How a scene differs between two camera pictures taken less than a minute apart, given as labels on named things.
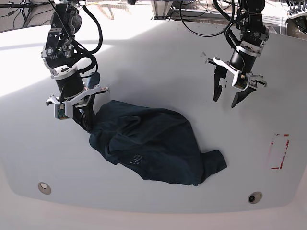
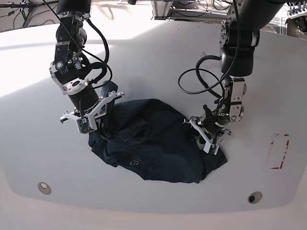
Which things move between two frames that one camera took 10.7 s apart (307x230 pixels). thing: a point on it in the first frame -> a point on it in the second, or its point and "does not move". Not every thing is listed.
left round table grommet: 44,188 does not move
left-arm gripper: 245,81 -> 209,135
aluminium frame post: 160,8 does not move
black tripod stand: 25,7 does not move
